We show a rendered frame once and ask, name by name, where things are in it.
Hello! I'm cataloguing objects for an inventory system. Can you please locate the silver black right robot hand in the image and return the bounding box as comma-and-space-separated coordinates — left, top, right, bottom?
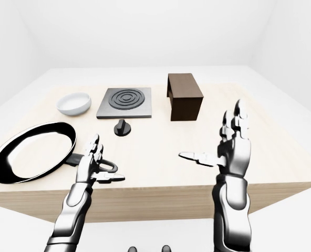
178, 99, 251, 181

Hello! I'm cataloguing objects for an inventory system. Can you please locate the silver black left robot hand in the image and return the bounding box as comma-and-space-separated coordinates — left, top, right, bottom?
75, 133, 126, 185

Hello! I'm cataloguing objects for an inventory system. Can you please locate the round black stove knob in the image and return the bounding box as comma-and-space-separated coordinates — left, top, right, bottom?
113, 119, 132, 137

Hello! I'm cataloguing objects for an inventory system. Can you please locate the flat dark stove plate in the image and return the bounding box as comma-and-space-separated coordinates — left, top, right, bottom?
96, 87, 152, 120

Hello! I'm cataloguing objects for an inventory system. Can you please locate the black frying pan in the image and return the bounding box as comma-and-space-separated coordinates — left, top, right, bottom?
0, 121, 119, 185

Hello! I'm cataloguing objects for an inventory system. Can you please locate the white bowl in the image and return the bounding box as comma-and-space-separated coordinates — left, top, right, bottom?
56, 92, 92, 117

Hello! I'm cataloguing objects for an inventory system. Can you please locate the dark brown wooden box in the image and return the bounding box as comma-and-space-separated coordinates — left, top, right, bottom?
167, 73, 204, 122

